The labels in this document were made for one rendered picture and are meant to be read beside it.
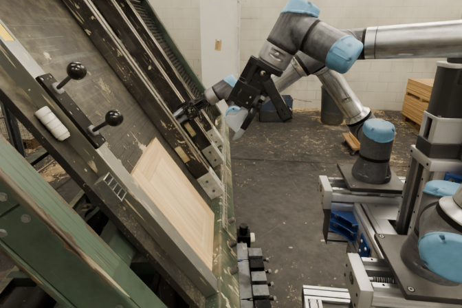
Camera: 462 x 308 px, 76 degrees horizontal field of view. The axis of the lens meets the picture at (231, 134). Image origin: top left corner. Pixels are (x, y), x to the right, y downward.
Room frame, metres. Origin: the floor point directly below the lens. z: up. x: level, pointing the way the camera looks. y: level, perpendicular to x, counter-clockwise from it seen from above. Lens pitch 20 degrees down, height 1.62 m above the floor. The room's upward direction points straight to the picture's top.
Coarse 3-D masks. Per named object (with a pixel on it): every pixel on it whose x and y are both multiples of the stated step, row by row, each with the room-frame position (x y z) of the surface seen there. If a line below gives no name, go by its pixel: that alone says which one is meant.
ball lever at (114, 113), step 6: (108, 114) 0.60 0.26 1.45; (114, 114) 0.60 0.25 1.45; (120, 114) 0.61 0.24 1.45; (108, 120) 0.60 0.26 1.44; (114, 120) 0.60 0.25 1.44; (120, 120) 0.61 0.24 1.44; (90, 126) 0.66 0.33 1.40; (96, 126) 0.65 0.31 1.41; (102, 126) 0.64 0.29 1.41; (90, 132) 0.66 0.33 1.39; (96, 132) 0.66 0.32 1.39
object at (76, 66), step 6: (72, 66) 0.60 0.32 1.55; (78, 66) 0.60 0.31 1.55; (84, 66) 0.62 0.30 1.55; (72, 72) 0.60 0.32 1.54; (78, 72) 0.60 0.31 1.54; (84, 72) 0.61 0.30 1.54; (66, 78) 0.63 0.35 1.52; (72, 78) 0.61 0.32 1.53; (78, 78) 0.61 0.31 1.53; (54, 84) 0.66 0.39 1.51; (60, 84) 0.65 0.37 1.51; (54, 90) 0.65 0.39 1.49; (60, 90) 0.66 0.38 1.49
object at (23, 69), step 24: (0, 48) 0.64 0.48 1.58; (24, 48) 0.69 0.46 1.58; (24, 72) 0.64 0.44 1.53; (48, 96) 0.64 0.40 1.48; (72, 144) 0.64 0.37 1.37; (96, 168) 0.64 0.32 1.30; (120, 168) 0.68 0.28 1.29; (144, 192) 0.69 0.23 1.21; (144, 216) 0.65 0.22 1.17; (168, 240) 0.65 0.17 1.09; (192, 264) 0.65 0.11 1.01; (216, 288) 0.66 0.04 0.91
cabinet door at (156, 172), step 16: (160, 144) 1.04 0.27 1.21; (144, 160) 0.85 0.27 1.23; (160, 160) 0.95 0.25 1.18; (144, 176) 0.79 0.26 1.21; (160, 176) 0.88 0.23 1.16; (176, 176) 0.98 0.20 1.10; (160, 192) 0.81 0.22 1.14; (176, 192) 0.89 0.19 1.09; (192, 192) 1.00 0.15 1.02; (160, 208) 0.74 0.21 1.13; (176, 208) 0.82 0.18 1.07; (192, 208) 0.92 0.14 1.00; (208, 208) 1.04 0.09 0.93; (176, 224) 0.75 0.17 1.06; (192, 224) 0.84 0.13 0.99; (208, 224) 0.94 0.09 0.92; (192, 240) 0.77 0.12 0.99; (208, 240) 0.86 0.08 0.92; (208, 256) 0.78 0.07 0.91
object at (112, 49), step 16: (64, 0) 1.15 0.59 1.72; (80, 0) 1.15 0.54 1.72; (80, 16) 1.15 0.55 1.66; (96, 16) 1.16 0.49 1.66; (96, 32) 1.15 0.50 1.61; (112, 32) 1.20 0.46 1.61; (112, 48) 1.16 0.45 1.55; (112, 64) 1.16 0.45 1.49; (128, 64) 1.16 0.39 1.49; (128, 80) 1.16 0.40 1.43; (144, 80) 1.18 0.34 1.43; (144, 96) 1.16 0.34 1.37; (160, 112) 1.16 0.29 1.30; (160, 128) 1.16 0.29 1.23; (176, 128) 1.16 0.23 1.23; (176, 144) 1.16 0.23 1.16; (192, 144) 1.20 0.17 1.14; (192, 160) 1.16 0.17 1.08; (208, 176) 1.16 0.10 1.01; (208, 192) 1.16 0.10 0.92
